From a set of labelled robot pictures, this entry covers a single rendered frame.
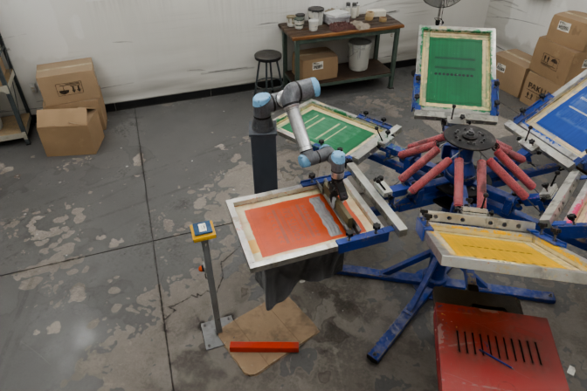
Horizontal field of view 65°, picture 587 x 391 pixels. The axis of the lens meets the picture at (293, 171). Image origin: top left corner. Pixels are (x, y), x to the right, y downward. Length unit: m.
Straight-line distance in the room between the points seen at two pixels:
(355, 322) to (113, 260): 1.99
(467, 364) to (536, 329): 0.36
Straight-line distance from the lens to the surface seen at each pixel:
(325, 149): 2.59
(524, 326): 2.21
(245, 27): 6.13
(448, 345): 2.05
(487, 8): 7.85
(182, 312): 3.54
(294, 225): 2.65
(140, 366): 3.36
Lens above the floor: 2.73
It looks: 35 degrees down
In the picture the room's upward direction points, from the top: straight up
